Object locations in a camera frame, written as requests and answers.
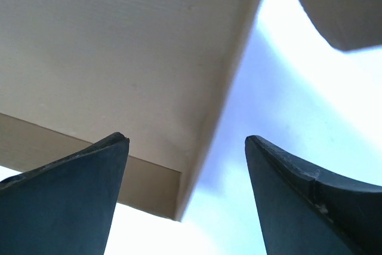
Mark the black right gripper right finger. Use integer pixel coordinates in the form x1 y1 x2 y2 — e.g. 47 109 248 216
245 136 381 254

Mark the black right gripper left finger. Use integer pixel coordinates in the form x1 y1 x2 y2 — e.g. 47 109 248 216
1 133 130 254

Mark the brown cardboard box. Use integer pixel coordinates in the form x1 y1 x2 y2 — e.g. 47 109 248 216
1 0 381 221

